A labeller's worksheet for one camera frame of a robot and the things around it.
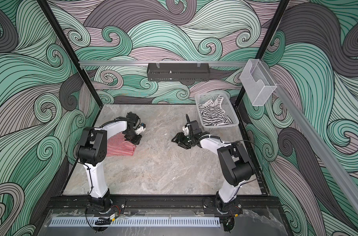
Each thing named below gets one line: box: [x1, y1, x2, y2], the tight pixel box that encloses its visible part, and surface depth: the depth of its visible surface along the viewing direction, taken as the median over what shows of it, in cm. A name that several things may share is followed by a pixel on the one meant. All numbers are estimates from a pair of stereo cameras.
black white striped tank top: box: [198, 95, 233, 126], surface depth 115 cm
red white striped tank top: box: [106, 131, 137, 157], surface depth 94 cm
